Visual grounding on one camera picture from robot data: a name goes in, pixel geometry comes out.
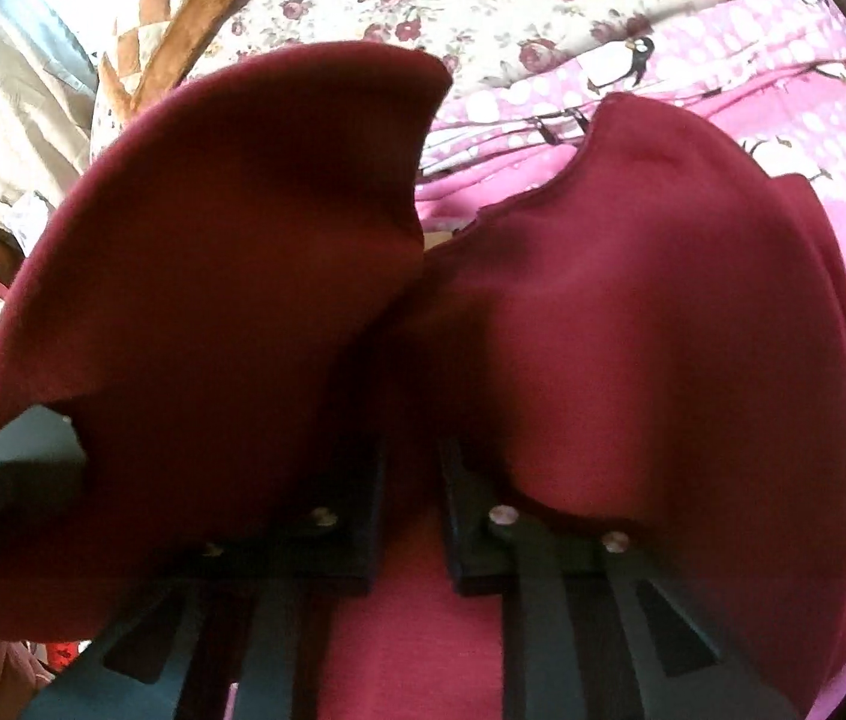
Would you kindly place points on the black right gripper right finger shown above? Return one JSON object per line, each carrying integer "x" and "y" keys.
{"x": 591, "y": 627}

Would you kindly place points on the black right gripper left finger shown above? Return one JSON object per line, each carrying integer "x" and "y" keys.
{"x": 223, "y": 636}

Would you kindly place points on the dark red sweater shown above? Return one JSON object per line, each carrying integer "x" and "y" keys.
{"x": 242, "y": 266}

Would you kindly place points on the orange checkered cushion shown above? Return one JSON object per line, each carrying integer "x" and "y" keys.
{"x": 153, "y": 46}

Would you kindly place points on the pink penguin blanket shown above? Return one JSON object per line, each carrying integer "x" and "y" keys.
{"x": 805, "y": 105}

